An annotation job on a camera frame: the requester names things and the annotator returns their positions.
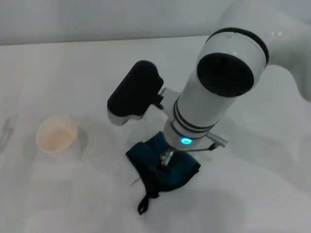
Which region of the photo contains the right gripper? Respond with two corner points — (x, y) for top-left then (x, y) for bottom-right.
(155, 148), (175, 172)

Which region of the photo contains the blue rag with black trim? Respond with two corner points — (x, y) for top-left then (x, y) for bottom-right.
(125, 131), (202, 216)

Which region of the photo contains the white paper cup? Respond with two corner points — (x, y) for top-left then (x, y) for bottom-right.
(35, 116), (88, 161)

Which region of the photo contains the grey wrist cable with connector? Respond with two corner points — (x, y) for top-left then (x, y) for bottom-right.
(188, 133), (229, 152)

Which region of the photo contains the black white wrist camera box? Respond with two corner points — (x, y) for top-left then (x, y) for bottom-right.
(106, 60), (165, 127)

